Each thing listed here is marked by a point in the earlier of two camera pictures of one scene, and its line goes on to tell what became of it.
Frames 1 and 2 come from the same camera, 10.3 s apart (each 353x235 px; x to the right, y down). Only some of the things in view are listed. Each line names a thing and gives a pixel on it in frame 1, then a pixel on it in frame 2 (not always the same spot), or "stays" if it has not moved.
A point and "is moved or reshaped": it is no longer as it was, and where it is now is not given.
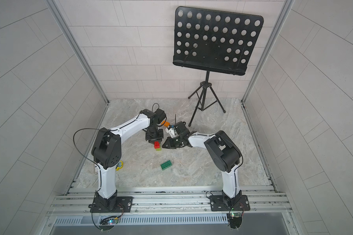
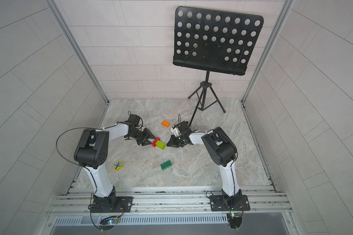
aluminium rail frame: (75, 200) stays
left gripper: (150, 138) → (148, 133)
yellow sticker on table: (119, 166) stays
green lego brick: (165, 165) stays
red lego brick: (156, 144) is moved or reshaped
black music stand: (214, 41) stays
